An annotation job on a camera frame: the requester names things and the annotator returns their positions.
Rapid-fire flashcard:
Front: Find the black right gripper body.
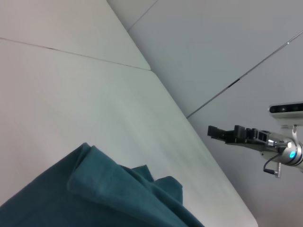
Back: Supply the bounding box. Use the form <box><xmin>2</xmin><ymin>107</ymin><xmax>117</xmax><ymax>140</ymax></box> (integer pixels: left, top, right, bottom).
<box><xmin>245</xmin><ymin>128</ymin><xmax>289</xmax><ymax>152</ymax></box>

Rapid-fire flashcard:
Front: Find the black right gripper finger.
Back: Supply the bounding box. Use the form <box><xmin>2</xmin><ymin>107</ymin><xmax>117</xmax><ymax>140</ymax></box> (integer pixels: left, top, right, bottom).
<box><xmin>207</xmin><ymin>125</ymin><xmax>236</xmax><ymax>144</ymax></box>
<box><xmin>233</xmin><ymin>124</ymin><xmax>258</xmax><ymax>144</ymax></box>

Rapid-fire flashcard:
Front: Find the teal FREE print t-shirt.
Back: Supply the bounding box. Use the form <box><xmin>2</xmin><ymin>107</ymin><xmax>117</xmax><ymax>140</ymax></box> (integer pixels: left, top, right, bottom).
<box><xmin>0</xmin><ymin>142</ymin><xmax>205</xmax><ymax>227</ymax></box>

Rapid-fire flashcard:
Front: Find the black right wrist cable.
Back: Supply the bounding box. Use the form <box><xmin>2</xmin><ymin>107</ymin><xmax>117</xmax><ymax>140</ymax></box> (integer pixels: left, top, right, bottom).
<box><xmin>263</xmin><ymin>146</ymin><xmax>286</xmax><ymax>178</ymax></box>

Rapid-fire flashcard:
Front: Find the silver right camera bracket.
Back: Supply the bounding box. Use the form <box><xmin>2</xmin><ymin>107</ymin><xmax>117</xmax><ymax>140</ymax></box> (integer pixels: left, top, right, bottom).
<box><xmin>280</xmin><ymin>122</ymin><xmax>303</xmax><ymax>144</ymax></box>

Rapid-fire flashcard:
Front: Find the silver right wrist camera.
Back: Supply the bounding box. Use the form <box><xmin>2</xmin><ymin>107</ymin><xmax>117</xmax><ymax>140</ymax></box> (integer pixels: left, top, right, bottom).
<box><xmin>268</xmin><ymin>102</ymin><xmax>303</xmax><ymax>119</ymax></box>

